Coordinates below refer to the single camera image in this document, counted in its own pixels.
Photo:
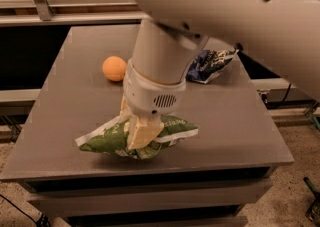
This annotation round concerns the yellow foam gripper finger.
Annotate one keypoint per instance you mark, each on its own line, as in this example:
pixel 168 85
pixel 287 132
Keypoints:
pixel 125 111
pixel 142 130

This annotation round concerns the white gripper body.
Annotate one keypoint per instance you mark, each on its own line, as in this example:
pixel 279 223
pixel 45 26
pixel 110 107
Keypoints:
pixel 151 95

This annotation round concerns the green jalapeno chip bag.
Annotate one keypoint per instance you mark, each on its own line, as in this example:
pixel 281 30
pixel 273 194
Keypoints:
pixel 111 138

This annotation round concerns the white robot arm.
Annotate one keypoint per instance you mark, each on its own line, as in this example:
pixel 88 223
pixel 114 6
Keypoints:
pixel 281 35

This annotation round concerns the dark blue chip bag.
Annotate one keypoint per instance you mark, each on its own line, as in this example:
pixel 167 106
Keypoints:
pixel 208 65

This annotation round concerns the orange fruit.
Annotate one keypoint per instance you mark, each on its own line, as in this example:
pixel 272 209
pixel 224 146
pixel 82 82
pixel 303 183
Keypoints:
pixel 114 68

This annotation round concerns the metal counter rail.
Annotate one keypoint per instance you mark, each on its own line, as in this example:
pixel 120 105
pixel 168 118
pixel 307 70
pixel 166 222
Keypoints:
pixel 69 12

